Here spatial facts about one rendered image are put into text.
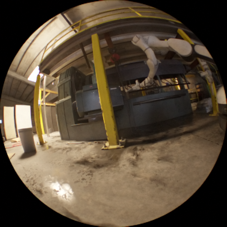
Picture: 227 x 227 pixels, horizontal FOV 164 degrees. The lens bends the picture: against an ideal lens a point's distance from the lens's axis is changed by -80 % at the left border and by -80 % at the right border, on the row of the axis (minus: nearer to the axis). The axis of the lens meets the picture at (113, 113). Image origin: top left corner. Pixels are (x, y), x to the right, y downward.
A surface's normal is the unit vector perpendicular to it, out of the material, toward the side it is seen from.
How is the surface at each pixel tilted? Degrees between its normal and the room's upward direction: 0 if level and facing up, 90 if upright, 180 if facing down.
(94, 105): 90
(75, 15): 171
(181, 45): 90
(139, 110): 90
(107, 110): 90
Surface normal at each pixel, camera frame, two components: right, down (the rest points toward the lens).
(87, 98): 0.12, -0.05
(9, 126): 0.96, -0.19
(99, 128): -0.22, 0.01
